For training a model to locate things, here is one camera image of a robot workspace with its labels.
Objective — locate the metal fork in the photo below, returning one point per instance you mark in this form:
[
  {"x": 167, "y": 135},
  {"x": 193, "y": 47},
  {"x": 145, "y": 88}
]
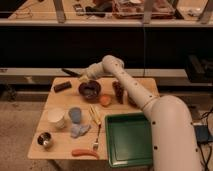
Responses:
[{"x": 96, "y": 143}]

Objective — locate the wooden table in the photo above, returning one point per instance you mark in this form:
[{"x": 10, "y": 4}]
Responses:
[{"x": 63, "y": 143}]

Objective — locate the black box on right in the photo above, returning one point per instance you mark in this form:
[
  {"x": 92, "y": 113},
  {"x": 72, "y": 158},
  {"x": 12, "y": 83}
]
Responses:
[{"x": 199, "y": 70}]

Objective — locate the black rectangular block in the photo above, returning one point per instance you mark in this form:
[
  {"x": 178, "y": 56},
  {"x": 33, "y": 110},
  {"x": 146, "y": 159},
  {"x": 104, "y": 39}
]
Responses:
[{"x": 62, "y": 86}]

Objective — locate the dark red plate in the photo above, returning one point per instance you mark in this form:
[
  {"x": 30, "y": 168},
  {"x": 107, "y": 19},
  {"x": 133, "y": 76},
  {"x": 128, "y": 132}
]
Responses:
[{"x": 131, "y": 101}]

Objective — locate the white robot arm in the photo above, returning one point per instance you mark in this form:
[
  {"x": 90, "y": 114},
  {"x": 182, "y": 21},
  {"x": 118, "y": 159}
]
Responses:
[{"x": 173, "y": 136}]

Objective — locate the purple bowl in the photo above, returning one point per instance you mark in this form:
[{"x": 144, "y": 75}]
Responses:
[{"x": 89, "y": 90}]

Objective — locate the green plastic tray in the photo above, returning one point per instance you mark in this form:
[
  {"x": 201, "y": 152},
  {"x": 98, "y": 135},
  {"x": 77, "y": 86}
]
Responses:
[{"x": 128, "y": 140}]

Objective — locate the small metal cup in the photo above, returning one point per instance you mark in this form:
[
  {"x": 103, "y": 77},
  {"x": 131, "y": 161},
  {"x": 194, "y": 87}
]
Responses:
[{"x": 45, "y": 140}]

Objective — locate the orange round fruit toy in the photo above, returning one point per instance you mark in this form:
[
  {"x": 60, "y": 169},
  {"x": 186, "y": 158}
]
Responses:
[{"x": 105, "y": 100}]

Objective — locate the blue floor pedal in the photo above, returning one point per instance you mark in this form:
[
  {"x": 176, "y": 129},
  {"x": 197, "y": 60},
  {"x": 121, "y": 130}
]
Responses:
[{"x": 203, "y": 134}]

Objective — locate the cluttered red tray on shelf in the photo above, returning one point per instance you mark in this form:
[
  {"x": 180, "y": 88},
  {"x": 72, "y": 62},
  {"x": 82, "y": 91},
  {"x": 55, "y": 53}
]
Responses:
[{"x": 135, "y": 9}]

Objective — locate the orange carrot toy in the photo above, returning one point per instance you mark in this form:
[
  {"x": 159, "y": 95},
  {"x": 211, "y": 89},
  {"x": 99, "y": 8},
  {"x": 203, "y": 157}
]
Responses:
[{"x": 84, "y": 152}]

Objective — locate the white paper cup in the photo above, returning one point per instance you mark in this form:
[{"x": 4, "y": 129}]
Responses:
[{"x": 56, "y": 117}]

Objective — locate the dark red sausage toy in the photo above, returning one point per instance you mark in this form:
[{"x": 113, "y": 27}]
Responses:
[{"x": 119, "y": 91}]

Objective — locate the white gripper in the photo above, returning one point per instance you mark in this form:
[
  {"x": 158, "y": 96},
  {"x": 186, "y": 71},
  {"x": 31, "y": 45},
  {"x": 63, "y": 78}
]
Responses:
[{"x": 93, "y": 72}]

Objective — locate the black handled brush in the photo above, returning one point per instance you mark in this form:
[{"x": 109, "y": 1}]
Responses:
[{"x": 71, "y": 72}]

